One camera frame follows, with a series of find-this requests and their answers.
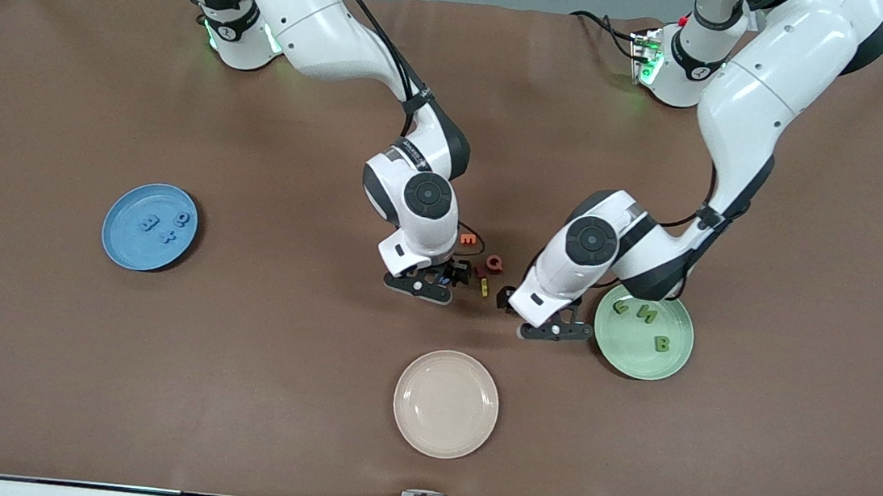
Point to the blue round plate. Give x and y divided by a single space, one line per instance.
126 246

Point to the blue letter X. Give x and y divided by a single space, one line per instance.
167 237

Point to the red letter Q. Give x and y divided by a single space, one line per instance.
494 263

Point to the green round plate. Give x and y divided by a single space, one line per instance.
641 363

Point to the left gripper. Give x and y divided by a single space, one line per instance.
504 300

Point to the orange letter E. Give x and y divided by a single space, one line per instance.
469 239

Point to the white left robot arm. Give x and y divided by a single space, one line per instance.
780 94

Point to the green letter B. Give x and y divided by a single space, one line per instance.
662 344

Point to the beige round plate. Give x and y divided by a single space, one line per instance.
446 404

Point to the red letter I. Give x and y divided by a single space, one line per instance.
480 270

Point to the blue letter B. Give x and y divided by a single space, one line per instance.
149 224

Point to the blue letter Q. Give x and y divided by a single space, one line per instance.
182 218

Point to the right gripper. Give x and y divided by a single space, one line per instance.
455 270

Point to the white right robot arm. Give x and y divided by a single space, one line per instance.
326 18

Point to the green letter N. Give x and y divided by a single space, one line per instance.
647 313

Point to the brown table mat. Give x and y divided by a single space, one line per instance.
234 382

